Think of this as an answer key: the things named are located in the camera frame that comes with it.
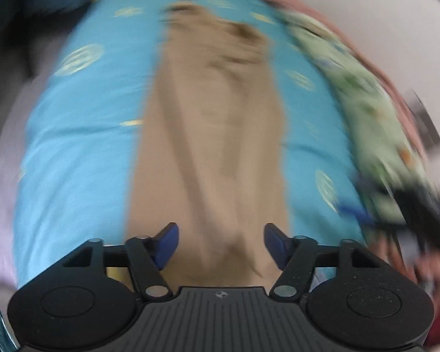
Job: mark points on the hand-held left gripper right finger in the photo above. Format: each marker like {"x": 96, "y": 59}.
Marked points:
{"x": 275, "y": 244}

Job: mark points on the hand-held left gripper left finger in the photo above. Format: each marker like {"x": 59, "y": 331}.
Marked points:
{"x": 167, "y": 244}

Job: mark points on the pink fuzzy blanket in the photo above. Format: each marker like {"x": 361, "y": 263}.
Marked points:
{"x": 300, "y": 5}

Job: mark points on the bed with teal sheet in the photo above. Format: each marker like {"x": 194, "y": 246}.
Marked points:
{"x": 95, "y": 135}

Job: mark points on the tan t-shirt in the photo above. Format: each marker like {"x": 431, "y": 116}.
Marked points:
{"x": 212, "y": 135}

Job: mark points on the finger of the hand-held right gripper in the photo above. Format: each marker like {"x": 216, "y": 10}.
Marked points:
{"x": 357, "y": 212}

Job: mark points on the person's right hand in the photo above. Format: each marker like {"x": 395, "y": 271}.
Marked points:
{"x": 407, "y": 264}

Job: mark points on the green printed blanket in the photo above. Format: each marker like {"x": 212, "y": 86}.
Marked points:
{"x": 370, "y": 110}

